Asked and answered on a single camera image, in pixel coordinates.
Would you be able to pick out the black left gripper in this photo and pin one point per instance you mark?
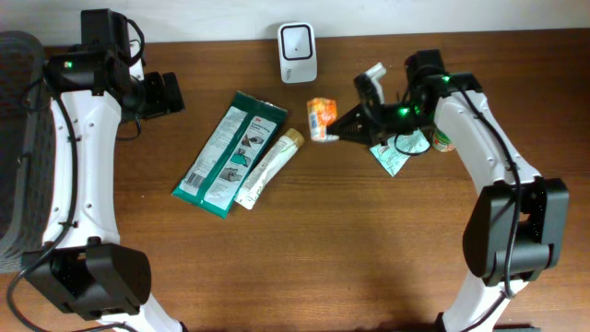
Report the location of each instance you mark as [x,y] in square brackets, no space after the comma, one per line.
[162,93]

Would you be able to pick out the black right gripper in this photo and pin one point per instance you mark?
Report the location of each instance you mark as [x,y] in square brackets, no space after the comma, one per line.
[368,126]

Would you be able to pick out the orange tissue pack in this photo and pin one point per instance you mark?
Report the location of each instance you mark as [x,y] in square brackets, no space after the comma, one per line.
[322,112]

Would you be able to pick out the teal tissue pack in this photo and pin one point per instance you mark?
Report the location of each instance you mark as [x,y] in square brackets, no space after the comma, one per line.
[398,149]

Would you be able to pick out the white tube gold cap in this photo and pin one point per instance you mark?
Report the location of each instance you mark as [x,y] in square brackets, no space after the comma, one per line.
[272,162]

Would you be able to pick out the green lid jar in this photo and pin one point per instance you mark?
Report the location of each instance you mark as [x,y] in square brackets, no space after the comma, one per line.
[440,141]

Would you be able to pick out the green wipes package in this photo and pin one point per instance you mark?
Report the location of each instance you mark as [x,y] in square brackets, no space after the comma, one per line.
[228,156]

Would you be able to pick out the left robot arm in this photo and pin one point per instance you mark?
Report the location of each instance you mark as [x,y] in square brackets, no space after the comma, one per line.
[96,86]

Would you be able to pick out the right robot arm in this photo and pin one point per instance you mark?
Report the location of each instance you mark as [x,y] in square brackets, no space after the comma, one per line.
[516,228]

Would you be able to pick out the white barcode scanner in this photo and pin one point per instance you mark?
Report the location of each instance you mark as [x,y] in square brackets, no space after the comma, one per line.
[297,52]

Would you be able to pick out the grey plastic basket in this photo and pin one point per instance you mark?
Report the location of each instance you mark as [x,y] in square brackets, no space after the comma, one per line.
[27,148]

